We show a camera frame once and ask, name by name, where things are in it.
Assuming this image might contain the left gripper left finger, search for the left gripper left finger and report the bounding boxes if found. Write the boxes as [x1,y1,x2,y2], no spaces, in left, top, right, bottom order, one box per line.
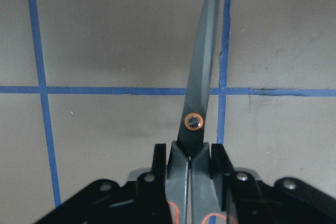
[37,144,172,223]

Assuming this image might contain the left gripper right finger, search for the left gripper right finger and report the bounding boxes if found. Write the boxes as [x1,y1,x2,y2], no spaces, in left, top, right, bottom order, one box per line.
[211,144,335,223]

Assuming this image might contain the black orange handled scissors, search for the black orange handled scissors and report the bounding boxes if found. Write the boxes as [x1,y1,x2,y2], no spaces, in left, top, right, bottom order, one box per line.
[165,0,234,223]

